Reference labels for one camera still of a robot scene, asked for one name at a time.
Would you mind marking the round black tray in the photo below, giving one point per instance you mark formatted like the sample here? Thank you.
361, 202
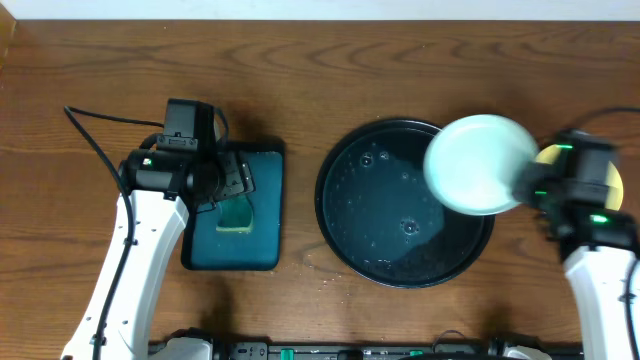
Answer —
377, 214

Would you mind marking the light green plate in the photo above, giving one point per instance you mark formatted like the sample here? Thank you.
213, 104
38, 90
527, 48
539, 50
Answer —
472, 164

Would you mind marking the green yellow sponge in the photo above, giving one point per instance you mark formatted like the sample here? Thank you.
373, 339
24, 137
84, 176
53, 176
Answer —
236, 215

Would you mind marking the yellow plate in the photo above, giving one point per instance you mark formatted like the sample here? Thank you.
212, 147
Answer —
613, 180

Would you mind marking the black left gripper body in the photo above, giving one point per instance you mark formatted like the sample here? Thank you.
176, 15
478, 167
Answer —
236, 179

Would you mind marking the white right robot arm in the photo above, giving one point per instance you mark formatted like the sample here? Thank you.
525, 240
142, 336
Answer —
599, 251

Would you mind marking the black rectangular water tray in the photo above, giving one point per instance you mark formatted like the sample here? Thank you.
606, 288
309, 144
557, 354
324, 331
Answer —
206, 249

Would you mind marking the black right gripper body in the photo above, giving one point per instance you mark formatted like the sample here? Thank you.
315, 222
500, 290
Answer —
544, 189

